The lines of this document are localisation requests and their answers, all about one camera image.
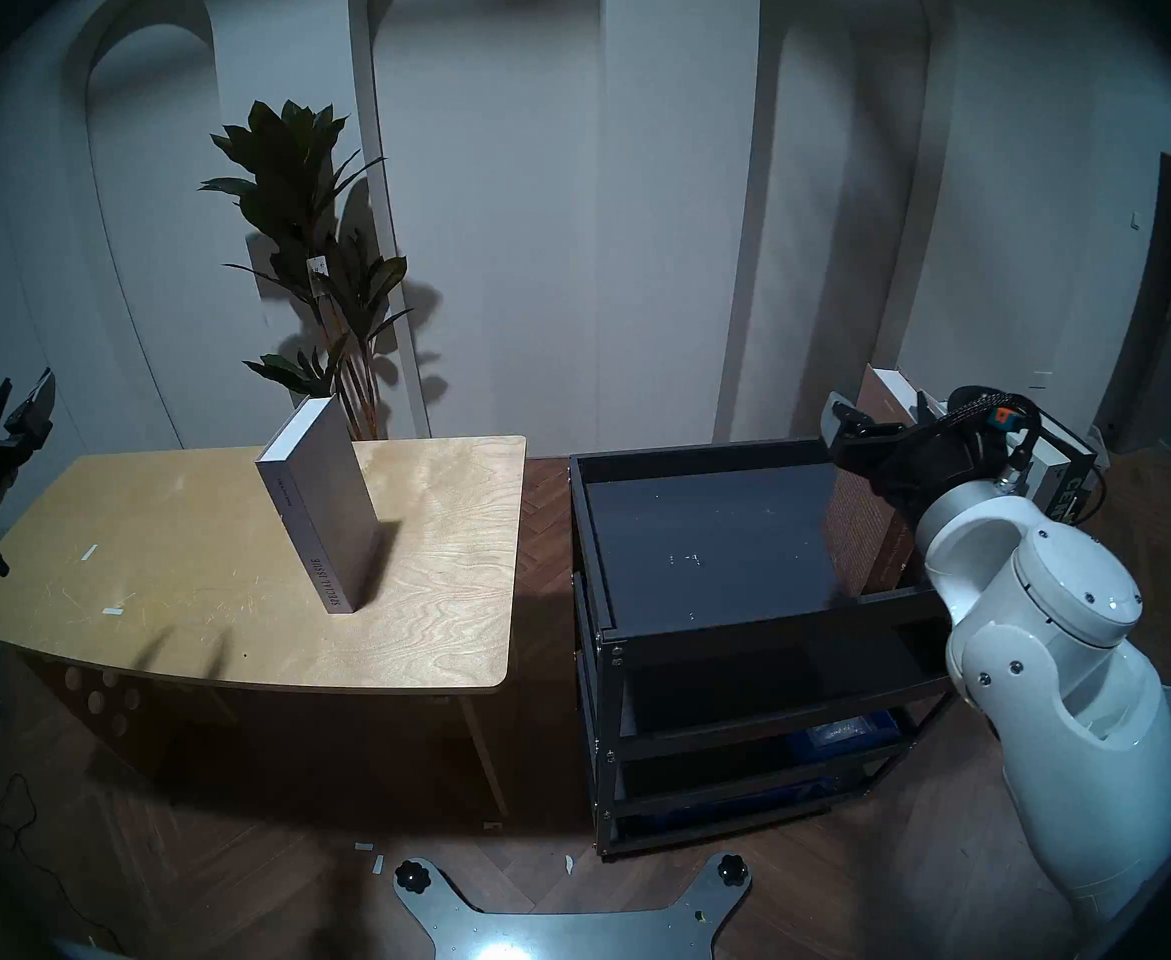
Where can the black metal shelf cart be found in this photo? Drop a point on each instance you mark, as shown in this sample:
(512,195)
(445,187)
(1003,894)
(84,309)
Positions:
(706,548)

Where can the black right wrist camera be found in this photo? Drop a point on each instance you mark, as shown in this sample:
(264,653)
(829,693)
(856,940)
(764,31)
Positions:
(986,408)

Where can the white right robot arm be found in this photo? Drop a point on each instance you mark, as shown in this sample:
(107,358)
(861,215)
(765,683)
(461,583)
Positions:
(1046,668)

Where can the clear plastic storage container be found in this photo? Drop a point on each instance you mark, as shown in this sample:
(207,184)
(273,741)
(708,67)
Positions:
(1100,453)

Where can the dark grey door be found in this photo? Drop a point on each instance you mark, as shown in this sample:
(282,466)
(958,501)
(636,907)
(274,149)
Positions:
(1160,298)

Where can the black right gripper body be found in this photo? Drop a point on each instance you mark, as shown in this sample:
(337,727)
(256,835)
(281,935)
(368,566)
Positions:
(926,468)

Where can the large grey SPECIAL ISSUE book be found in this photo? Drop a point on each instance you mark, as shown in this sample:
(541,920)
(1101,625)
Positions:
(320,508)

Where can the black CENTURY book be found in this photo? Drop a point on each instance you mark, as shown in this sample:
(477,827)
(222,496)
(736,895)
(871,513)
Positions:
(1070,468)

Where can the blue plastic bin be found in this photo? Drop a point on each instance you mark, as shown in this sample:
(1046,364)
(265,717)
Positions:
(736,803)

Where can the tall green potted plant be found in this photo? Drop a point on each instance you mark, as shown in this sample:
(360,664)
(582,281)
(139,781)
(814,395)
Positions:
(296,188)

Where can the grey metal robot base plate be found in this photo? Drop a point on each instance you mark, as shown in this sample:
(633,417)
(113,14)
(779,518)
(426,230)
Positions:
(566,933)

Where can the brown HOMES book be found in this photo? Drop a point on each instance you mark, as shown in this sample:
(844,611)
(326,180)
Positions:
(866,528)

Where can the light wooden display table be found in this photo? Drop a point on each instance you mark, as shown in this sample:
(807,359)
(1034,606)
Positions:
(196,588)

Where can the blue bin with clear bag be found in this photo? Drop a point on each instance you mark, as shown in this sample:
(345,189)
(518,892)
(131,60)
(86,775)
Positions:
(846,730)

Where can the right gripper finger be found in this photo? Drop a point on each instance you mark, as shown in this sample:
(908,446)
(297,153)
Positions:
(850,423)

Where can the black star knob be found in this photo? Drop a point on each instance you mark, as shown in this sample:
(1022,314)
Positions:
(412,877)
(732,868)

